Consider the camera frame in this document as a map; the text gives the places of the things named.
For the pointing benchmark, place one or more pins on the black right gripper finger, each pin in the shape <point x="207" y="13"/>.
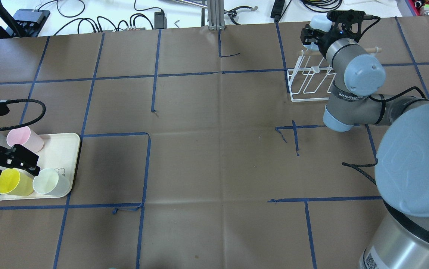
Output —
<point x="309" y="36"/>

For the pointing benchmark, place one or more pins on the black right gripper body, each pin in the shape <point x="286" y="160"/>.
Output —
<point x="324" y="37"/>

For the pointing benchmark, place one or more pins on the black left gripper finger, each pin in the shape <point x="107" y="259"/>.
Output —
<point x="21" y="158"/>

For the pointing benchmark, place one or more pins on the cream white plastic cup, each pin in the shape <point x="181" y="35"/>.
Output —
<point x="51" y="182"/>

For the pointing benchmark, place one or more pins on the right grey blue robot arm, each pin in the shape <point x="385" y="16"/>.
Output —
<point x="401" y="167"/>

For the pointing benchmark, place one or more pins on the pink plastic cup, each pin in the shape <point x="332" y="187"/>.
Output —
<point x="27" y="137"/>

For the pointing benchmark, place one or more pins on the grey plastic cup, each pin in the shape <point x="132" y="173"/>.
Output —
<point x="3" y="141"/>

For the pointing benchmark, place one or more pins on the yellow plastic cup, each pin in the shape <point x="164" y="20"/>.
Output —
<point x="14" y="182"/>

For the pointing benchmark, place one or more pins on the cream tray with rabbit drawing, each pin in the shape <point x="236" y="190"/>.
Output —
<point x="60" y="152"/>

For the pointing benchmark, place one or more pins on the black power adapter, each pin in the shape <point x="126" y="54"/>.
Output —
<point x="160" y="20"/>

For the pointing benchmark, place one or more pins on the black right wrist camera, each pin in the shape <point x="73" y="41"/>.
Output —
<point x="346" y="18"/>

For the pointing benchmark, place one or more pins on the white wire cup rack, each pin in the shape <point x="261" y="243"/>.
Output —
<point x="311" y="82"/>

